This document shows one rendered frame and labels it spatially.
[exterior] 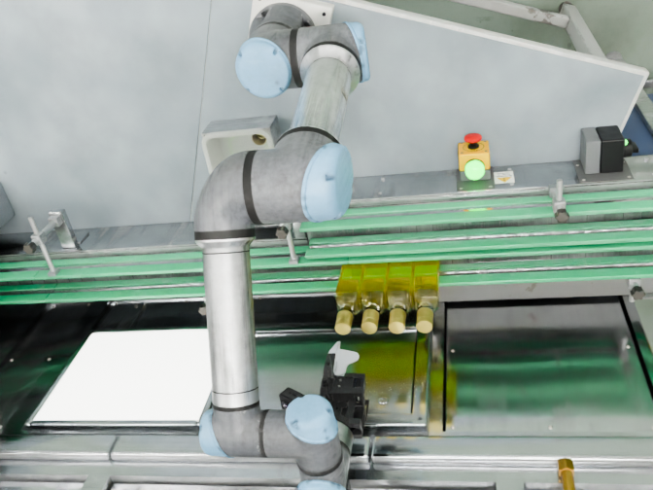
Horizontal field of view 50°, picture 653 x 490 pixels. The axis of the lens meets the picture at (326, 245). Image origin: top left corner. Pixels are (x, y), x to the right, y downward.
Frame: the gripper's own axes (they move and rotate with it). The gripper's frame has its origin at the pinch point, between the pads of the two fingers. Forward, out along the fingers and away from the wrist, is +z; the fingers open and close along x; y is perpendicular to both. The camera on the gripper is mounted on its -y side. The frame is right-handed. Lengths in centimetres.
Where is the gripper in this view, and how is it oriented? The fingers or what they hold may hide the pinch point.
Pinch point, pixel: (336, 357)
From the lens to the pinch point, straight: 142.0
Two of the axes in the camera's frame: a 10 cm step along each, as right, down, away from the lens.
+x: -1.5, -8.5, -5.1
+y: 9.8, -0.5, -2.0
